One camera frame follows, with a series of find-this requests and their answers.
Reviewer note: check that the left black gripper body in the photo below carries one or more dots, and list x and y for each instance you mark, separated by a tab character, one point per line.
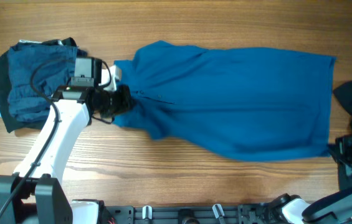
113	102

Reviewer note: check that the blue polo shirt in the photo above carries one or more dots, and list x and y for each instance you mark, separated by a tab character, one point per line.
249	104

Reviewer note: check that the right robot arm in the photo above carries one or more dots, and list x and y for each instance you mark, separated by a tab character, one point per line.
335	208

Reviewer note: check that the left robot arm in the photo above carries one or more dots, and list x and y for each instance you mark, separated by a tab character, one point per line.
33	193

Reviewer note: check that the folded navy blue garment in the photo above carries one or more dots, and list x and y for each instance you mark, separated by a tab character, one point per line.
38	84

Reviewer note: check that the folded black garment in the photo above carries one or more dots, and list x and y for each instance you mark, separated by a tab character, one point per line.
11	124

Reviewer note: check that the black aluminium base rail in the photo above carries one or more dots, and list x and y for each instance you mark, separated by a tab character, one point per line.
258	213

